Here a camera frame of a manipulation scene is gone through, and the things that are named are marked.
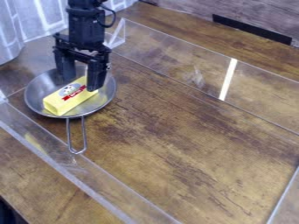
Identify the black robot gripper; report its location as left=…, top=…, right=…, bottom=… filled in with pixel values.
left=54, top=6, right=112, bottom=92

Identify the silver pan with wire handle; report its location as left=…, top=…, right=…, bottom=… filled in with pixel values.
left=24, top=66, right=118, bottom=154

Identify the yellow butter block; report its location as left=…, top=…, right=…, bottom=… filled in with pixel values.
left=43, top=76, right=99, bottom=116

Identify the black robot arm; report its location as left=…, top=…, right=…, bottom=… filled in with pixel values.
left=54, top=0, right=116, bottom=92

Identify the black strip on table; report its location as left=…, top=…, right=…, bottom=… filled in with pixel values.
left=213, top=14, right=293, bottom=46

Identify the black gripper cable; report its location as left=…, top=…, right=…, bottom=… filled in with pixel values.
left=95, top=3, right=118, bottom=29

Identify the clear acrylic barrier wall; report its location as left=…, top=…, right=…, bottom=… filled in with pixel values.
left=0, top=19, right=299, bottom=224

